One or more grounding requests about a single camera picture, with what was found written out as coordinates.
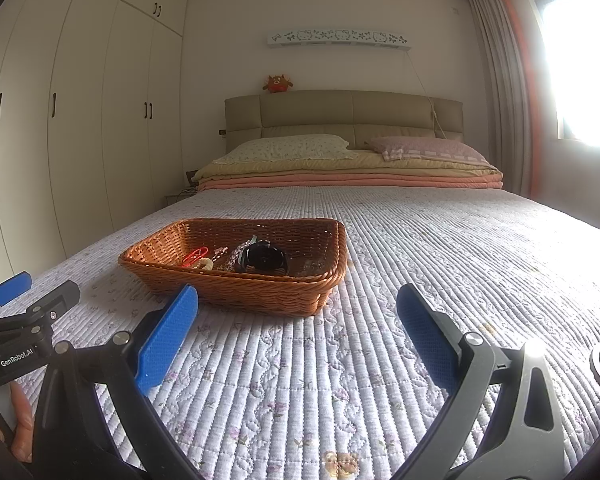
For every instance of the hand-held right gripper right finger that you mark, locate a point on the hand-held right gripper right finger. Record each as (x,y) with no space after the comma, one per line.
(427,340)

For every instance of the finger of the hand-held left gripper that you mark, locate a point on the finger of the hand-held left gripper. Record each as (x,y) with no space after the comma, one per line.
(11,288)
(60,297)

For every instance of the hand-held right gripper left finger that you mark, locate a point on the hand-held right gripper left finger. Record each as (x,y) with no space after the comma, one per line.
(167,340)

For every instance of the brown wicker basket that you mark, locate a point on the brown wicker basket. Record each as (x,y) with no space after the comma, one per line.
(260,295)

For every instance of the black wrist watch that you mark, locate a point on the black wrist watch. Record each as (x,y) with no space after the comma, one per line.
(262,259)

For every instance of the person's left hand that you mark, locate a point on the person's left hand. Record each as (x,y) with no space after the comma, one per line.
(22,420)

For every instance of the red hair clip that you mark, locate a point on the red hair clip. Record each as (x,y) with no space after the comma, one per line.
(195,256)

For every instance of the white quilted bedspread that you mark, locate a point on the white quilted bedspread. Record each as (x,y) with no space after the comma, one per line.
(330,370)

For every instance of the bedside table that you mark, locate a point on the bedside table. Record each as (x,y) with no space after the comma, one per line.
(182,187)

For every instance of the folded pink blanket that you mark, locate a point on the folded pink blanket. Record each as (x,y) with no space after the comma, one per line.
(340,183)

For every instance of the white wardrobe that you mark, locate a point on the white wardrobe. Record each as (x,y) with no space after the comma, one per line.
(80,110)

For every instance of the pink checked pillow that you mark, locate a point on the pink checked pillow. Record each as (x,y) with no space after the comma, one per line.
(430,149)

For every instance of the folded yellow blanket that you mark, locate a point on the folded yellow blanket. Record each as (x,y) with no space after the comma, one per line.
(340,167)

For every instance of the floral white pillow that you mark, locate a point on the floral white pillow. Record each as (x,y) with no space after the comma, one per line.
(290,147)

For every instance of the beige padded headboard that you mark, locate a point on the beige padded headboard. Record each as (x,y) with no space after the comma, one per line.
(330,110)

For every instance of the grey curtain with orange edge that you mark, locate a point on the grey curtain with orange edge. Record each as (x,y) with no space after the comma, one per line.
(505,85)

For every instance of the brown plush toy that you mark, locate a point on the brown plush toy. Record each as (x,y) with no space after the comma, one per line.
(278,84)

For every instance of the bright window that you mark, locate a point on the bright window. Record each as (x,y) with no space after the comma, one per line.
(580,60)

